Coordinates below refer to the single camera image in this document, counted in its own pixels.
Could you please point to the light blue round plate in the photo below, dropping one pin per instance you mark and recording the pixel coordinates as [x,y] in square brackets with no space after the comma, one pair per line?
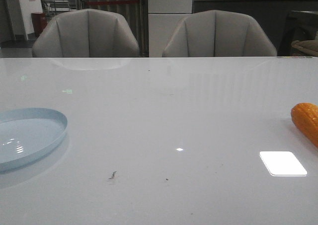
[29,134]

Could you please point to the dark counter with white top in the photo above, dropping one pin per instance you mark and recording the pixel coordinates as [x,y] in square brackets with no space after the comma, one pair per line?
[270,14]

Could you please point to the white cabinet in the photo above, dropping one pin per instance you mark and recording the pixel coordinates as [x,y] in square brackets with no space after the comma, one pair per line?
[163,16]

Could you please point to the red trash bin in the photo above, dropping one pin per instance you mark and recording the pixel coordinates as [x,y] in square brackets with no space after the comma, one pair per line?
[39,22]

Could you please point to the grey upholstered chair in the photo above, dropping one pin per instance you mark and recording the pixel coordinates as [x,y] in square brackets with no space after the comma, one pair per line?
[217,33]
[86,33]

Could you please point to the red barrier belt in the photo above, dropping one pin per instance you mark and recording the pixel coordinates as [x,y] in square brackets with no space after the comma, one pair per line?
[117,2]

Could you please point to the dark armchair with cushion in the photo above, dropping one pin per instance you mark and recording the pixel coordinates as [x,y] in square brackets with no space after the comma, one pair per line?
[300,37]

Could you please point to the right grey upholstered chair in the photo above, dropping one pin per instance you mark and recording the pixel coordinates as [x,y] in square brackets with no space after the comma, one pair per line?
[217,33]

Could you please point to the left grey upholstered chair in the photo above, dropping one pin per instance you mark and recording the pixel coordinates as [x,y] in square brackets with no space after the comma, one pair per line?
[86,33]

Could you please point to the orange plastic corn cob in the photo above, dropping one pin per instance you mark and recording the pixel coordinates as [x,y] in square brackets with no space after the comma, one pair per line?
[305,118]

